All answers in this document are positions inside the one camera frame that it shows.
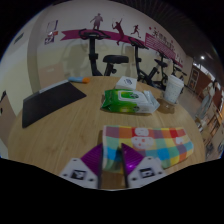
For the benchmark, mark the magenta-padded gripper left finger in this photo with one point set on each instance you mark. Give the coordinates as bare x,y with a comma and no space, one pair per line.
91,163

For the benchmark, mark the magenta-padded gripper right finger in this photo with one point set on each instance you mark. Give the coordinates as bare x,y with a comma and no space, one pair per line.
133,163

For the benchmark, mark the colourful checkered towel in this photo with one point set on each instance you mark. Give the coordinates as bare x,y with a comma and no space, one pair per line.
156,141

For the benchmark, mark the green wet wipes pack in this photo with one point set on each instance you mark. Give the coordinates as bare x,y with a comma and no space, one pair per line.
126,100

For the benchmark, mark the brown woven cup basket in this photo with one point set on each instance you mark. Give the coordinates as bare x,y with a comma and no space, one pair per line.
166,106

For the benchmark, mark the black closed laptop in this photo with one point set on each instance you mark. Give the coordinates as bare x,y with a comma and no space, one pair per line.
50,100

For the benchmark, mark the white flat box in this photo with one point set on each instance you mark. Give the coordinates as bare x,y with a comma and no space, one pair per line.
126,82

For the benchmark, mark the white lidded paper cup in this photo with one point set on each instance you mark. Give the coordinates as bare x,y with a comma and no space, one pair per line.
173,89

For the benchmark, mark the blue and orange marker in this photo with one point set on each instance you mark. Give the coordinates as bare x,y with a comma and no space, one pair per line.
78,79

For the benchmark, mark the group of wooden chairs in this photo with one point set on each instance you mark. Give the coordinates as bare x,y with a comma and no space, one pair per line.
213,130

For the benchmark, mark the person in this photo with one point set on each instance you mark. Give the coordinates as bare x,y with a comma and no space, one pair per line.
206,101

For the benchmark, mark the wooden shelf unit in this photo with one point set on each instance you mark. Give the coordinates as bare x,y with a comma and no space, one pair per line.
193,76

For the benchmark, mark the round ceiling light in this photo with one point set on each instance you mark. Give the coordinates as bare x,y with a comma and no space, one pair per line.
202,57

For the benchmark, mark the wall poster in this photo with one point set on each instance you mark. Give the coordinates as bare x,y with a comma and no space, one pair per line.
51,31

